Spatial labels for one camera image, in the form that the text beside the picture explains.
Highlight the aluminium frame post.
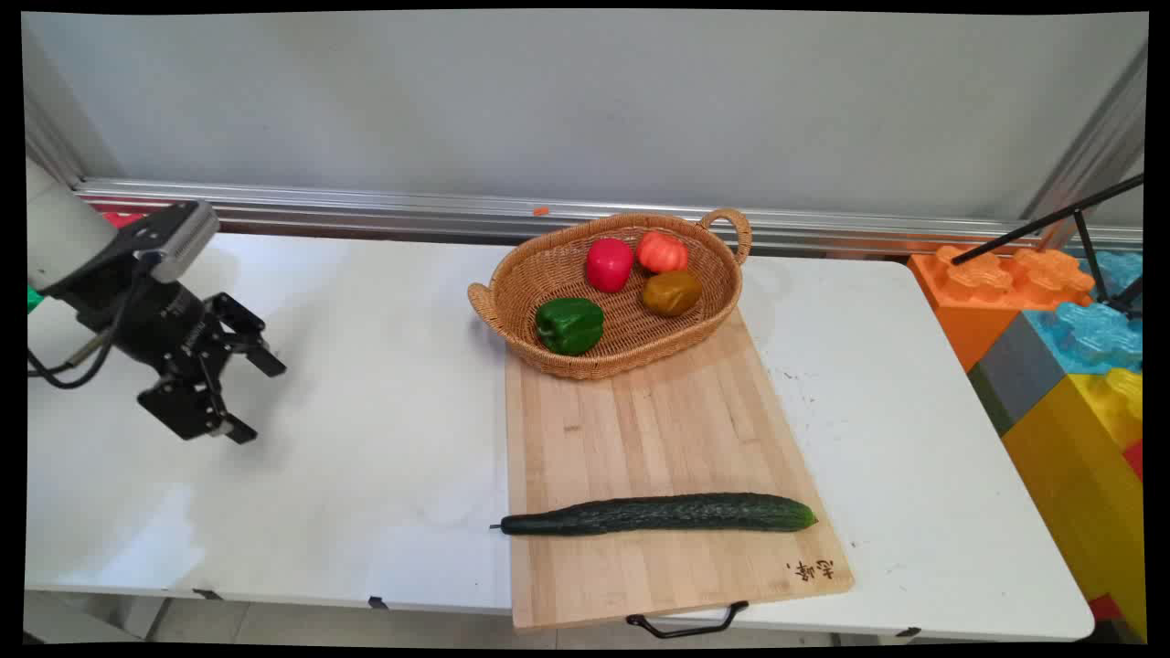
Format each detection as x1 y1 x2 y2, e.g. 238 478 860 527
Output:
1022 44 1149 249
23 82 89 189

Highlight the long green cucumber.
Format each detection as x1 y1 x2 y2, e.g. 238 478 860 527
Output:
490 493 819 537

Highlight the woven wicker basket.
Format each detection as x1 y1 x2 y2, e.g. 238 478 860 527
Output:
467 207 753 382

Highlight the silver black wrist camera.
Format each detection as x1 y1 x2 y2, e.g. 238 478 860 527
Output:
133 201 221 283

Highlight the black tripod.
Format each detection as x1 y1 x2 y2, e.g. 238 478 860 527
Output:
951 173 1145 318

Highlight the blue giant building block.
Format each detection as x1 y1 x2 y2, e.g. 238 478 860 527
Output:
1022 250 1144 377

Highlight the green bell pepper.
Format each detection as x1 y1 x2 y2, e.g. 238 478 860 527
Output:
535 297 606 357

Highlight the grey giant building block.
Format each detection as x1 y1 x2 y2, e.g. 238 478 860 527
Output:
967 311 1067 437

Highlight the aluminium frame rail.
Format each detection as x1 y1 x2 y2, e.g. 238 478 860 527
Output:
73 177 1144 258

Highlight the brown yellow bell pepper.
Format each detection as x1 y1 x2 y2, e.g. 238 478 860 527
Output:
642 270 704 318

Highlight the orange giant building block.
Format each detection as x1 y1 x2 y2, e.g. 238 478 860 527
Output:
908 243 1096 372

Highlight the yellow giant building block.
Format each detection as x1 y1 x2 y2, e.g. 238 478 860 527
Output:
1000 367 1147 641

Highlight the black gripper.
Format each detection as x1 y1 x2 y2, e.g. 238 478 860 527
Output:
77 277 288 446

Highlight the orange tomato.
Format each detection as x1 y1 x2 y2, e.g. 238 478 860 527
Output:
636 230 689 274

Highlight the wooden cutting board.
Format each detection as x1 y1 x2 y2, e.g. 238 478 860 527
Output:
505 306 856 633

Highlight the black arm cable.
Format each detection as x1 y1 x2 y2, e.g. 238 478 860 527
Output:
27 274 140 391

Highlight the red apple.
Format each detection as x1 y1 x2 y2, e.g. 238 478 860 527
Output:
585 237 635 294

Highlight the black metal board handle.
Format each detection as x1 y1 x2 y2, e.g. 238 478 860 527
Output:
626 600 750 639

